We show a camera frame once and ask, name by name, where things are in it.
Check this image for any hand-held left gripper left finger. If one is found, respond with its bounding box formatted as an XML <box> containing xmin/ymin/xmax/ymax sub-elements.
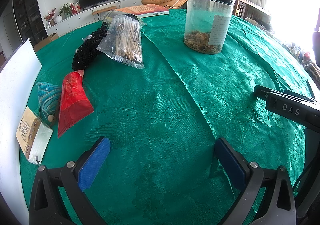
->
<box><xmin>29</xmin><ymin>136</ymin><xmax>111</xmax><ymax>225</ymax></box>

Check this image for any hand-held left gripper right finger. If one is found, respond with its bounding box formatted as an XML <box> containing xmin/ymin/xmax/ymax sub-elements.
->
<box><xmin>214</xmin><ymin>137</ymin><xmax>297</xmax><ymax>225</ymax></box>

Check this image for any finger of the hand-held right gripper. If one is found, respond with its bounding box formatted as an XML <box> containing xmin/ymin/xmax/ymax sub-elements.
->
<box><xmin>284</xmin><ymin>89</ymin><xmax>320</xmax><ymax>104</ymax></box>
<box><xmin>253</xmin><ymin>85</ymin><xmax>275</xmax><ymax>101</ymax></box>

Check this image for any white cardboard box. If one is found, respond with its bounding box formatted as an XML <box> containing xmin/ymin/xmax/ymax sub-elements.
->
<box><xmin>0</xmin><ymin>38</ymin><xmax>43</xmax><ymax>218</ymax></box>

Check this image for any red plastic packet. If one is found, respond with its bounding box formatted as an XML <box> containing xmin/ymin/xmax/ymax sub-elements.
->
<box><xmin>57</xmin><ymin>70</ymin><xmax>95</xmax><ymax>139</ymax></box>

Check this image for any green patterned tablecloth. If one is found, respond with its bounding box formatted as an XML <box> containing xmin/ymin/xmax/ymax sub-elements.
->
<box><xmin>20</xmin><ymin>8</ymin><xmax>316</xmax><ymax>225</ymax></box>

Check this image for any yellow tissue pack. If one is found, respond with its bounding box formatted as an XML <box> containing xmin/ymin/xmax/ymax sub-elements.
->
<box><xmin>15</xmin><ymin>106</ymin><xmax>54</xmax><ymax>166</ymax></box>

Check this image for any blue striped pouch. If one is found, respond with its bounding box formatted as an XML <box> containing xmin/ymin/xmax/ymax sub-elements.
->
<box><xmin>35</xmin><ymin>81</ymin><xmax>62</xmax><ymax>127</ymax></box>

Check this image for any wooden railed chair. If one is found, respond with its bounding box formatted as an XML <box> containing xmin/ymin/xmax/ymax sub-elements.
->
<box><xmin>233</xmin><ymin>0</ymin><xmax>272</xmax><ymax>24</ymax></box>

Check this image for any clear jar with black lid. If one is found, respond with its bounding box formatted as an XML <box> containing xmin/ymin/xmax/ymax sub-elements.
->
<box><xmin>183</xmin><ymin>0</ymin><xmax>237</xmax><ymax>55</ymax></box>

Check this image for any black mesh hair net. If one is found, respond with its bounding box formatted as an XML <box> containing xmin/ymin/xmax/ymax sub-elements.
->
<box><xmin>71</xmin><ymin>21</ymin><xmax>109</xmax><ymax>71</ymax></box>

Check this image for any cotton swab bag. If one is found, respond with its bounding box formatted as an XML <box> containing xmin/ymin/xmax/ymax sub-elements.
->
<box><xmin>96</xmin><ymin>14</ymin><xmax>148</xmax><ymax>70</ymax></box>

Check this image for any brown cardboard box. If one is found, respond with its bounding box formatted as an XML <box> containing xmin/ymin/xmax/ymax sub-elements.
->
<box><xmin>33</xmin><ymin>32</ymin><xmax>60</xmax><ymax>52</ymax></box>

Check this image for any orange book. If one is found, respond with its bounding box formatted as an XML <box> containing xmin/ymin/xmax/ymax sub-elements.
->
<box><xmin>110</xmin><ymin>4</ymin><xmax>169</xmax><ymax>19</ymax></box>

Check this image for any white television cabinet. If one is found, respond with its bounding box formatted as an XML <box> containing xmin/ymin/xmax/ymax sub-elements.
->
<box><xmin>45</xmin><ymin>0</ymin><xmax>151</xmax><ymax>39</ymax></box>

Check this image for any green bottle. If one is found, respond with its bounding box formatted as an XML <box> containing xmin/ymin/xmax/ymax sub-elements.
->
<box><xmin>102</xmin><ymin>11</ymin><xmax>140</xmax><ymax>24</ymax></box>

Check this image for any wooden stool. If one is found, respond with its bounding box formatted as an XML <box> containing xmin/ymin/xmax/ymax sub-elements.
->
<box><xmin>92</xmin><ymin>5</ymin><xmax>118</xmax><ymax>20</ymax></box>

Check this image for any red flower arrangement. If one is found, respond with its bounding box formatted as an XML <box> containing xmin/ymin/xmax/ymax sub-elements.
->
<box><xmin>43</xmin><ymin>8</ymin><xmax>56</xmax><ymax>27</ymax></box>

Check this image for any green bushy potted plant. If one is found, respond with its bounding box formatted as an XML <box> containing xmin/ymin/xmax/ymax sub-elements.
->
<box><xmin>59</xmin><ymin>3</ymin><xmax>73</xmax><ymax>17</ymax></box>

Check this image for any black glass display cabinet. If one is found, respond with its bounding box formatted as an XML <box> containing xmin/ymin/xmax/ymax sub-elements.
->
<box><xmin>12</xmin><ymin>0</ymin><xmax>47</xmax><ymax>44</ymax></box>

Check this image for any black cable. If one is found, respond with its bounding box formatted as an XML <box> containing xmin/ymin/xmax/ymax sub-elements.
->
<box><xmin>292</xmin><ymin>160</ymin><xmax>312</xmax><ymax>192</ymax></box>

